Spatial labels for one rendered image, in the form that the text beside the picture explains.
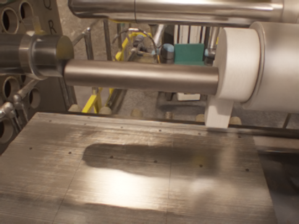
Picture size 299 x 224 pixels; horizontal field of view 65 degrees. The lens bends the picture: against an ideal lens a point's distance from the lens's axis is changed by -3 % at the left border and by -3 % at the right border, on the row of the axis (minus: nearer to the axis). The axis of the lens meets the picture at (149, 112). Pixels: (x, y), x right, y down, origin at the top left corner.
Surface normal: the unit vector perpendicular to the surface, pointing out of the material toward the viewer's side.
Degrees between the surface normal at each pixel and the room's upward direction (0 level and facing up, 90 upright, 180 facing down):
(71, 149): 0
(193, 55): 90
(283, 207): 0
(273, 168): 0
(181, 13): 101
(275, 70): 65
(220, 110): 90
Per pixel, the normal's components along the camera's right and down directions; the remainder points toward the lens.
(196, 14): -0.13, 0.74
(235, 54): -0.10, -0.07
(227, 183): 0.00, -0.81
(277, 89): -0.13, 0.55
